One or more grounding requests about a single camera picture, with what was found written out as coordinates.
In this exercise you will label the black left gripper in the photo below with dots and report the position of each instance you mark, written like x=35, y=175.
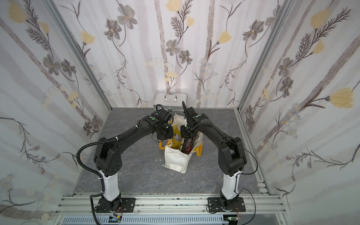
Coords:
x=166, y=133

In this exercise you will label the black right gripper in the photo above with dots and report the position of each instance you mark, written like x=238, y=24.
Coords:
x=185, y=132

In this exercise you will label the white canvas bag yellow handles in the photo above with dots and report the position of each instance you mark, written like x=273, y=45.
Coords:
x=174, y=158

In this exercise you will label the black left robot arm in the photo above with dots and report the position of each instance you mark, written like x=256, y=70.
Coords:
x=108, y=155

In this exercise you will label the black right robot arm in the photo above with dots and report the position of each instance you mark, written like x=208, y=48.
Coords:
x=231, y=153

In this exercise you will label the silver aluminium case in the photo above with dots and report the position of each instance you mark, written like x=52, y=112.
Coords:
x=170, y=101

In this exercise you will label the small right circuit board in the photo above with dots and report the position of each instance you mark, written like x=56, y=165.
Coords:
x=233, y=220

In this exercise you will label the small green circuit board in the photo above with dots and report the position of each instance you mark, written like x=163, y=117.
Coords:
x=115, y=219

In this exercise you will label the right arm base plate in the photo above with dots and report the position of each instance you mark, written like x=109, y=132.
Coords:
x=220, y=204

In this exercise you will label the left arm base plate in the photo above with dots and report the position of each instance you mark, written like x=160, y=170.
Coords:
x=118, y=205

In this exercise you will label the aluminium mounting rail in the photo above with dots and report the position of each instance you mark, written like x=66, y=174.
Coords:
x=157, y=204

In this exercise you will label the white slotted cable duct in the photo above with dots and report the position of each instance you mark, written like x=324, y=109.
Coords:
x=163, y=220

